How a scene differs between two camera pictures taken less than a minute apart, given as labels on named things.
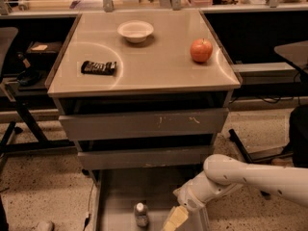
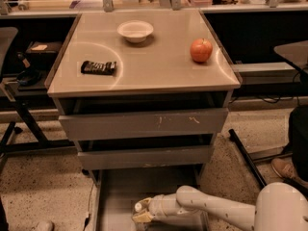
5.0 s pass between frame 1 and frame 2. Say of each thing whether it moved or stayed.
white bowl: stayed
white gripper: moved
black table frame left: stayed
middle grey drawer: stayed
